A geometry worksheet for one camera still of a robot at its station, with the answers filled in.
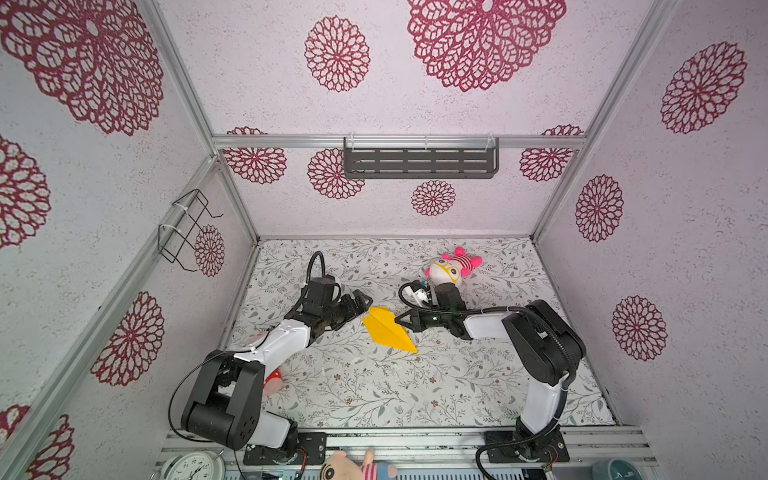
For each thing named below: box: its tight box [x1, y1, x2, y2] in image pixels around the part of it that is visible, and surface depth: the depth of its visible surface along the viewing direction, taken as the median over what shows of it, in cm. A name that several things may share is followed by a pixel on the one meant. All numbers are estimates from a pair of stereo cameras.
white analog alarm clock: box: [159, 451, 227, 480], surface depth 70 cm
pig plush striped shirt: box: [320, 448, 399, 480], surface depth 67 cm
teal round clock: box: [591, 459, 643, 480], surface depth 70 cm
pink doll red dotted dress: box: [263, 368, 284, 396], surface depth 80 cm
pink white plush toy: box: [424, 246, 483, 285], surface depth 105 cm
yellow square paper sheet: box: [362, 306, 418, 353], surface depth 93 cm
